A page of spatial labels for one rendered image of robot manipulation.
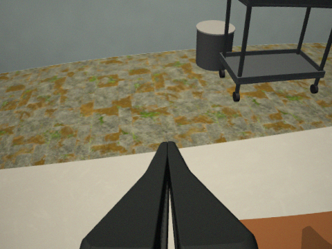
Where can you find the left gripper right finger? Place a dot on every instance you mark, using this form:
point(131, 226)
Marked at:
point(202, 221)

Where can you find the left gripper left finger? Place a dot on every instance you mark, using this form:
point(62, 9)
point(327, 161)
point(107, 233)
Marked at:
point(134, 222)

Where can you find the brown rectangular board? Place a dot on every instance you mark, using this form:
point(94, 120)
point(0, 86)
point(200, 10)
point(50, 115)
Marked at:
point(304, 231)

